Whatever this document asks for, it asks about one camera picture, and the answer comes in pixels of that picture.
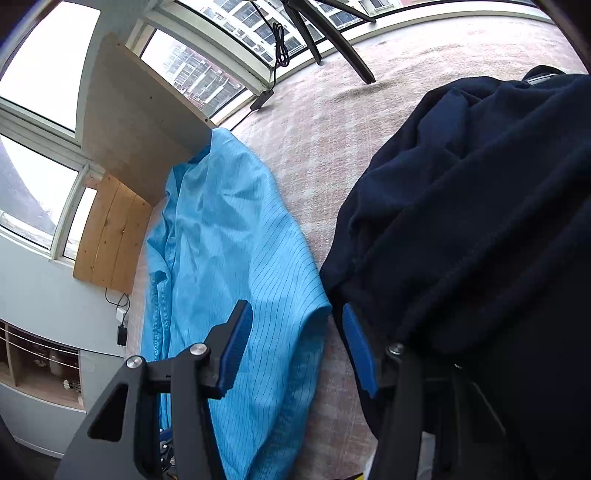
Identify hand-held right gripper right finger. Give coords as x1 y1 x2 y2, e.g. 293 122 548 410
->
342 303 424 480

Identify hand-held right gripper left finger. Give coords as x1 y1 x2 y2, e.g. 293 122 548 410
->
54 299 254 480

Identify blue striped jacket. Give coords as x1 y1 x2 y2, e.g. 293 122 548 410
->
141 128 333 480

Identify navy fleece garment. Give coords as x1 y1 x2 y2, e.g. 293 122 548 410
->
320 65 591 480

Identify pine wood panel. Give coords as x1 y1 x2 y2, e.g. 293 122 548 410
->
73 172 153 294

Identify grey wooden board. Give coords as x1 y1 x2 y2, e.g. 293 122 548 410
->
76 33 218 208

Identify apartment buildings outside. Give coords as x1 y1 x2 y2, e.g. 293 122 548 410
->
141 0 416 116

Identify white framed window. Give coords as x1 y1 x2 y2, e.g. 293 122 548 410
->
127 0 555 127
0 0 105 264

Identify black tripod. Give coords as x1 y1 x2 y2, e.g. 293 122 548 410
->
284 0 377 85

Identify black power cable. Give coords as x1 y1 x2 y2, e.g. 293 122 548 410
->
105 287 131 319

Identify wall shelf unit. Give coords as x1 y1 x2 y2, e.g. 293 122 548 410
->
0 318 86 409

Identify black tripod cable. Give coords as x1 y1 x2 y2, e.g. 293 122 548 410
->
249 0 291 88

